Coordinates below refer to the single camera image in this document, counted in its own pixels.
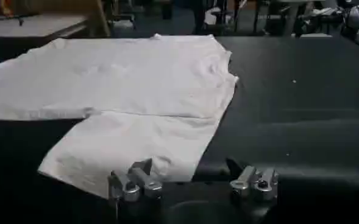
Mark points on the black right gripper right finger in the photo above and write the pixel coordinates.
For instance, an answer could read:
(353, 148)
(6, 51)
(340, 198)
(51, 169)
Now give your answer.
(252, 182)

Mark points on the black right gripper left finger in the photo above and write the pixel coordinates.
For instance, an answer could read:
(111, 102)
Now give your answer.
(136, 179)

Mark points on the white shirt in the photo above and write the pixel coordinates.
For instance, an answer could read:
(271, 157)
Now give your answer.
(121, 100)

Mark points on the dark chairs and desks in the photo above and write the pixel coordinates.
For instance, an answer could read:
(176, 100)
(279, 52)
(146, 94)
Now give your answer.
(252, 16)

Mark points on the pale side table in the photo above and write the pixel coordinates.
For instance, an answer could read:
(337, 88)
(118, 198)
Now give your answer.
(30, 29)

